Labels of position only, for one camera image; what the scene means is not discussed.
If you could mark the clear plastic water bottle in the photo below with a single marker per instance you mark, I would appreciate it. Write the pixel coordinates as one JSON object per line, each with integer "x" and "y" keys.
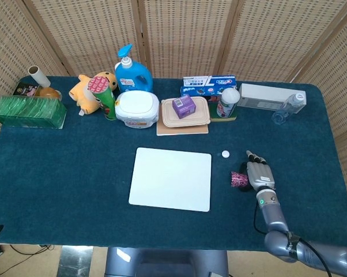
{"x": 286, "y": 109}

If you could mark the cardboard tube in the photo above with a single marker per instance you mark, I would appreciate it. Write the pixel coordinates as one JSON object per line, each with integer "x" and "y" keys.
{"x": 39, "y": 76}

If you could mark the green tea bag box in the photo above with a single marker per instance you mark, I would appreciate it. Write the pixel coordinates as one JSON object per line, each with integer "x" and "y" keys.
{"x": 26, "y": 111}

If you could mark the white green snack can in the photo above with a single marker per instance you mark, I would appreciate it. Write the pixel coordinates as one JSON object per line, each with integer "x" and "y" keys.
{"x": 226, "y": 104}

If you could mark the dark printed tin box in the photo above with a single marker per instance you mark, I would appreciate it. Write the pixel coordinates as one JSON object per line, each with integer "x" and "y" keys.
{"x": 25, "y": 89}

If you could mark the blue detergent pump bottle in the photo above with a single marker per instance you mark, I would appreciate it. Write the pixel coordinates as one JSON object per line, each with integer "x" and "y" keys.
{"x": 133, "y": 78}

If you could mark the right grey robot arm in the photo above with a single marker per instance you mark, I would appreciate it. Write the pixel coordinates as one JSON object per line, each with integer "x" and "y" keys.
{"x": 274, "y": 216}

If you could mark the blue cookie box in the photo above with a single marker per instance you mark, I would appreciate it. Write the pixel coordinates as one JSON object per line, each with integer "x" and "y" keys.
{"x": 196, "y": 91}

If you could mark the yellow plush toy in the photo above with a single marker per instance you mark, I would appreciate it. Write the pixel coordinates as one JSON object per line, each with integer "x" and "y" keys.
{"x": 81, "y": 95}

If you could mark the amber tape roll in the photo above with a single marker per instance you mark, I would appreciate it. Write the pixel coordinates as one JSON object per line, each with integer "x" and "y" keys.
{"x": 49, "y": 93}

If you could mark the blue white toothpaste box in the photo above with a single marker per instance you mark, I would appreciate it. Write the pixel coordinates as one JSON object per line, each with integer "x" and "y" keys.
{"x": 208, "y": 81}

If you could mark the white rectangular board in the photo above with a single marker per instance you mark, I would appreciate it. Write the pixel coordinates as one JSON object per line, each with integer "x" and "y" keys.
{"x": 170, "y": 179}

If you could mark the brown cardboard sheet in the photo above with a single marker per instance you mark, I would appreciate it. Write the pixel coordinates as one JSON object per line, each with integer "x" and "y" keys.
{"x": 182, "y": 130}

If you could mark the white wet wipes tub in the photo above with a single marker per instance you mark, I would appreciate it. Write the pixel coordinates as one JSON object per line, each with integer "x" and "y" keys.
{"x": 136, "y": 109}

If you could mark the small white round cap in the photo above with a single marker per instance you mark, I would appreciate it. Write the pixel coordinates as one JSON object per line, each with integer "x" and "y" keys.
{"x": 226, "y": 154}

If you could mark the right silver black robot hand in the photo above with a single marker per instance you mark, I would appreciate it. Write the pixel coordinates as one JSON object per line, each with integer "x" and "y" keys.
{"x": 261, "y": 176}

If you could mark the white power strip box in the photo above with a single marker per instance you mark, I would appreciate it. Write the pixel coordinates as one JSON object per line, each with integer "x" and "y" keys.
{"x": 263, "y": 96}

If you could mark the woven rattan folding screen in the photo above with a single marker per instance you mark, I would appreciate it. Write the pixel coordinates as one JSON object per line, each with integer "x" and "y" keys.
{"x": 190, "y": 34}

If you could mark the green Pringles can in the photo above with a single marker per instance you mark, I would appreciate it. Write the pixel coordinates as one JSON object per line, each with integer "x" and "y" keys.
{"x": 105, "y": 98}

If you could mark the beige lidded lunch box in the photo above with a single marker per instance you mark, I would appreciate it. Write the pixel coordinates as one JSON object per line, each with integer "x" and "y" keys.
{"x": 202, "y": 111}

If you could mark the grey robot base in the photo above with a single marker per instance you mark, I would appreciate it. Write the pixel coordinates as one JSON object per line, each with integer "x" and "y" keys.
{"x": 167, "y": 262}

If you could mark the purple carton box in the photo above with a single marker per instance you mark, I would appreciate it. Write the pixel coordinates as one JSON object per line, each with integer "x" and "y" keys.
{"x": 184, "y": 106}

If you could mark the teal carpet table cover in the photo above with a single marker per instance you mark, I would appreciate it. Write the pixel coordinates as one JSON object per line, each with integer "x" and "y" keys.
{"x": 75, "y": 179}

